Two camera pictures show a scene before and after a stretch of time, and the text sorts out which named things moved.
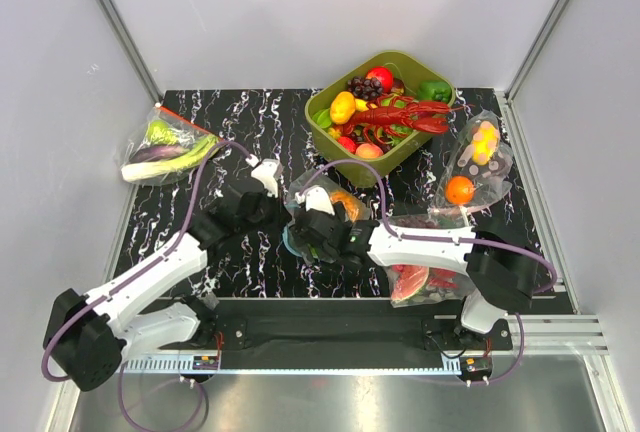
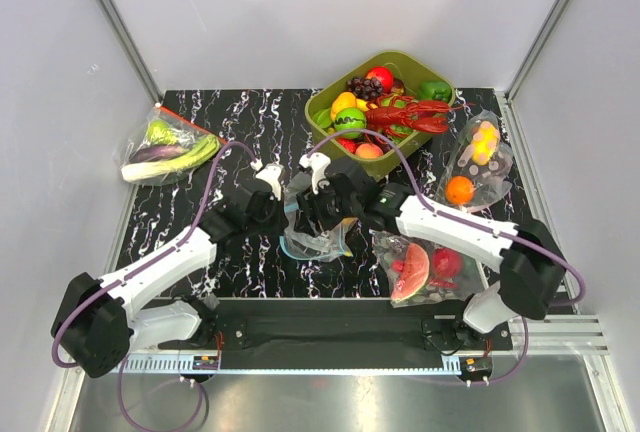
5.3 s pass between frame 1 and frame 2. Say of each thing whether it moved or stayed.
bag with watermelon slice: stayed
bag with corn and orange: stayed
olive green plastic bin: stayed
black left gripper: stayed
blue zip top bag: moved
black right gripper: moved
